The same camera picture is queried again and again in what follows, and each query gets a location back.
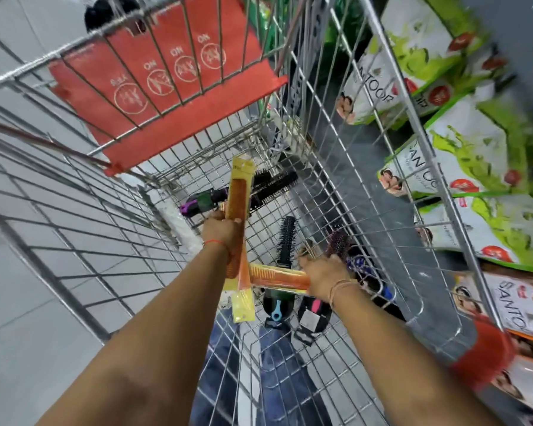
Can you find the person's right hand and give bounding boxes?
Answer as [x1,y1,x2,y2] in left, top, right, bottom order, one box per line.
[298,254,357,303]

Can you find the person's left hand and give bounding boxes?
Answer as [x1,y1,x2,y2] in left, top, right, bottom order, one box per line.
[201,211,246,263]

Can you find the orange comb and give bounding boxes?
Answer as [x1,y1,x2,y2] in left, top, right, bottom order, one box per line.
[248,263,312,292]

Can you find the person's right forearm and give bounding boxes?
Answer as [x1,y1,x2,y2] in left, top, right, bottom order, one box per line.
[329,281,505,426]

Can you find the person's left forearm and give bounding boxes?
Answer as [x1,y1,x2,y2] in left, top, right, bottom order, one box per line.
[35,241,232,426]

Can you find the red wrist thread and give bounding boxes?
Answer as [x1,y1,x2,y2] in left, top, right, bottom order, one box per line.
[203,238,232,257]

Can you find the brown round hair brush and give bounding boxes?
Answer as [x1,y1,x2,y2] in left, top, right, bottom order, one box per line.
[325,230,352,263]

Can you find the black round hair brush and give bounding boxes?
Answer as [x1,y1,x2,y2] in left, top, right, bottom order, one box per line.
[275,216,298,269]

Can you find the white plastic strip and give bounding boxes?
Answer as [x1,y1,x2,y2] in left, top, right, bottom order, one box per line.
[153,197,206,259]

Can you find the black and pink hair brush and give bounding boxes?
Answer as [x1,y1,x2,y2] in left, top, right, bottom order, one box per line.
[292,296,335,347]

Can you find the blue and black hair brush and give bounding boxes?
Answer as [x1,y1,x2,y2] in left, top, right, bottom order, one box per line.
[346,254,406,321]

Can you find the black brush with blue loop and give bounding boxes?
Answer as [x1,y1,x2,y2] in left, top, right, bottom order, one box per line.
[262,288,295,331]

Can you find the blue jeans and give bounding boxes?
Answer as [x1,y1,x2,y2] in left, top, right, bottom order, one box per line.
[190,308,335,426]

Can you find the red cart seat flap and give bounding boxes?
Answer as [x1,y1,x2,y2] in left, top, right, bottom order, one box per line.
[48,0,289,177]

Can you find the white and green pouch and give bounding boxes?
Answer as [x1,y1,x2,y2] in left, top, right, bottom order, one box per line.
[377,91,533,205]
[414,194,533,275]
[336,0,491,127]

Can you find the red cart corner bumper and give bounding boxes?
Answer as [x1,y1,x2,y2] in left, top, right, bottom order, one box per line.
[450,317,517,392]

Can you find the white and orange packet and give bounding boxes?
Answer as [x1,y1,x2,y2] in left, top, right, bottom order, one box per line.
[452,270,533,343]
[491,333,533,411]

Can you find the black round object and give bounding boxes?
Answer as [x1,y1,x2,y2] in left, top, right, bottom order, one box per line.
[84,0,148,35]

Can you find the thin wrist bracelet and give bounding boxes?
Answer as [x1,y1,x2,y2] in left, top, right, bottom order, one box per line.
[327,279,361,309]

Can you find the black brush with purple handle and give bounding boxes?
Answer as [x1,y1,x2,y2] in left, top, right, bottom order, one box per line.
[179,170,299,218]

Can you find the metal wire shopping cart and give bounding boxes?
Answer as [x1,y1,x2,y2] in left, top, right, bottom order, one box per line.
[0,0,518,426]

